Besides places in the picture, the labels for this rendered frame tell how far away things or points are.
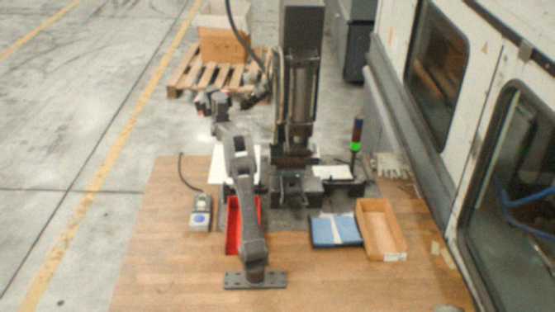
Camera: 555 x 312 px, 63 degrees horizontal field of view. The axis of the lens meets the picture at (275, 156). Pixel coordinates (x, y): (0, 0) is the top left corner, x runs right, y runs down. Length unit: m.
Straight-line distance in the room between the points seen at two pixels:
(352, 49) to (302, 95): 3.25
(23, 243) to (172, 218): 1.64
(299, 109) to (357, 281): 0.59
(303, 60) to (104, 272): 1.88
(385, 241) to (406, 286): 0.20
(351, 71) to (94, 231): 2.96
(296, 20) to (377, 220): 0.79
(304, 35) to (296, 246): 0.72
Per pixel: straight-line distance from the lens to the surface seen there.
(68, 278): 2.93
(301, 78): 1.49
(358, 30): 4.69
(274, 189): 1.73
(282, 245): 1.63
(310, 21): 1.52
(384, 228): 1.74
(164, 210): 1.80
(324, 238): 1.63
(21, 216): 3.47
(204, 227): 1.67
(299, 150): 1.60
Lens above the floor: 2.05
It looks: 34 degrees down
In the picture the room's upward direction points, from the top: 2 degrees clockwise
